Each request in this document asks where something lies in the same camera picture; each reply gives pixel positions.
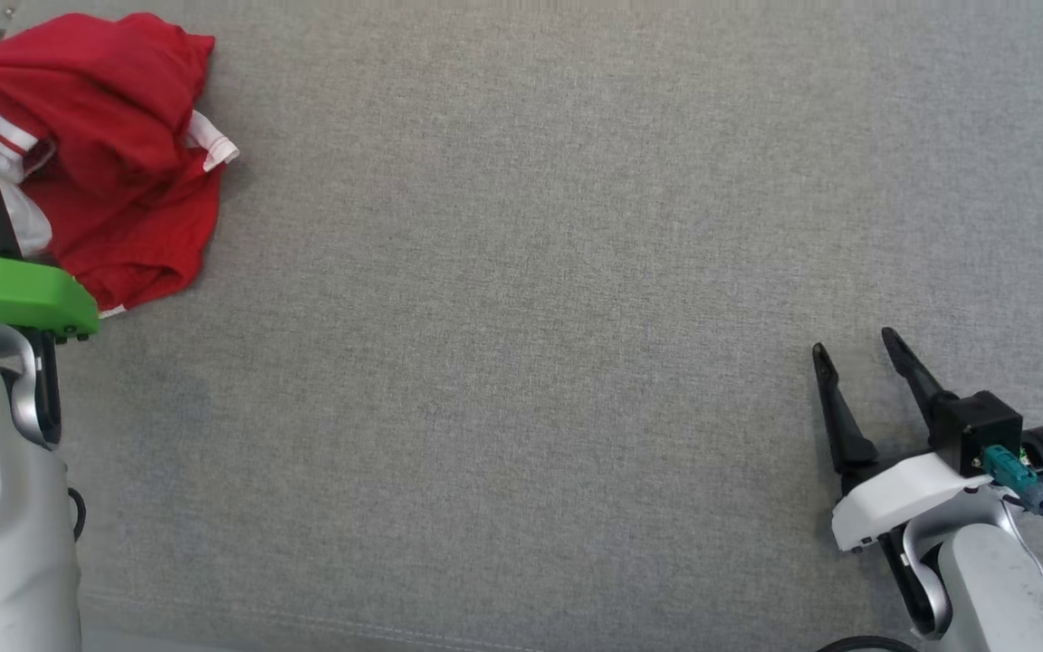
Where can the red shorts with white stripes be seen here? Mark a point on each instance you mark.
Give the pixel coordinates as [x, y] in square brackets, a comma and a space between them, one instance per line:
[141, 226]

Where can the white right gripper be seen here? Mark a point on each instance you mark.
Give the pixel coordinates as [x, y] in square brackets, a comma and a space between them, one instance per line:
[902, 498]

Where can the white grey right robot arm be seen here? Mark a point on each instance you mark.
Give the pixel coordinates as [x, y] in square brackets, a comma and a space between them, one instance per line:
[1001, 589]

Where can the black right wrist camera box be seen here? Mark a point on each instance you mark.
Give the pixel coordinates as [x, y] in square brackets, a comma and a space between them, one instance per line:
[983, 426]

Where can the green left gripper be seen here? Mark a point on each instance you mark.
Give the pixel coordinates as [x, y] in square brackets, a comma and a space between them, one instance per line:
[14, 294]

